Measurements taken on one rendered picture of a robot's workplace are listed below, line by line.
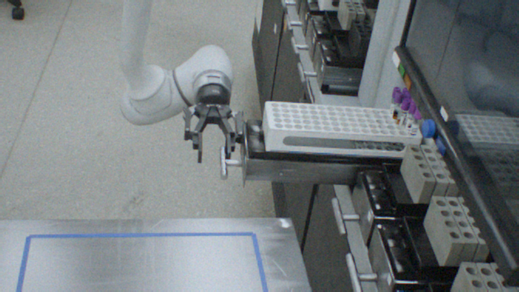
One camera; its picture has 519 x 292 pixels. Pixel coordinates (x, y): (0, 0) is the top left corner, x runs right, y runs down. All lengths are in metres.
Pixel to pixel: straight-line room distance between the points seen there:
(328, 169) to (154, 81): 0.52
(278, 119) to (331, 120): 0.10
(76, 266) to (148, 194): 1.45
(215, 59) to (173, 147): 1.12
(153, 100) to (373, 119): 0.55
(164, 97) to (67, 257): 0.69
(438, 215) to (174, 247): 0.42
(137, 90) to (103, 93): 1.42
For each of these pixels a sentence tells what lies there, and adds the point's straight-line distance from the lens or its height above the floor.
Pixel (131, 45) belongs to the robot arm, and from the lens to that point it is 1.53.
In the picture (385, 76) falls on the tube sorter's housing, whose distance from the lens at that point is 1.47.
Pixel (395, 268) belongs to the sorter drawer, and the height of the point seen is 0.81.
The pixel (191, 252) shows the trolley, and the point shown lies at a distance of 1.04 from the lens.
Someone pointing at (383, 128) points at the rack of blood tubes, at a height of 0.86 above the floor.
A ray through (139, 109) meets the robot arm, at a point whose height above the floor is 0.67.
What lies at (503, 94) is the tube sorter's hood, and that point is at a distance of 0.95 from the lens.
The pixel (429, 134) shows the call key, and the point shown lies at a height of 0.98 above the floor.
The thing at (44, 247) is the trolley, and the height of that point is 0.82.
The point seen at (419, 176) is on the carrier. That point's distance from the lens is 1.20.
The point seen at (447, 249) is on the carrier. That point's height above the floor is 0.86.
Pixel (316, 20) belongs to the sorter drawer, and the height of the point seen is 0.82.
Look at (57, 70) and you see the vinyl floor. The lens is 3.22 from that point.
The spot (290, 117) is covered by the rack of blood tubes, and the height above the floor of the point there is 0.86.
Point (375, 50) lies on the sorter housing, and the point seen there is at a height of 0.89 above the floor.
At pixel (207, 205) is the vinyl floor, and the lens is 2.42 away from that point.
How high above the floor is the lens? 1.53
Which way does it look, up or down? 34 degrees down
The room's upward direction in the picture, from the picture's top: 8 degrees clockwise
